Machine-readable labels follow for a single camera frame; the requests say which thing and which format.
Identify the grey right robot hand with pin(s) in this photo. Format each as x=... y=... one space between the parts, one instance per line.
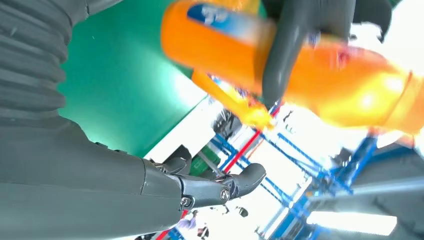
x=82 y=192

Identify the person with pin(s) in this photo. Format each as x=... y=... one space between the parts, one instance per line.
x=187 y=222

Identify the green table mat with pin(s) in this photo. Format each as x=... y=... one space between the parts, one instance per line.
x=126 y=82

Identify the red pole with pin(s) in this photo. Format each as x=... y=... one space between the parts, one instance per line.
x=242 y=149

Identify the green plastic crate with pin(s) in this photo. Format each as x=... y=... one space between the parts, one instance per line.
x=203 y=160

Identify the long ceiling light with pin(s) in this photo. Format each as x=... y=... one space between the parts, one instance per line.
x=351 y=223

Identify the blue steel rack frame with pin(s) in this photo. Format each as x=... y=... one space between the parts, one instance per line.
x=361 y=155

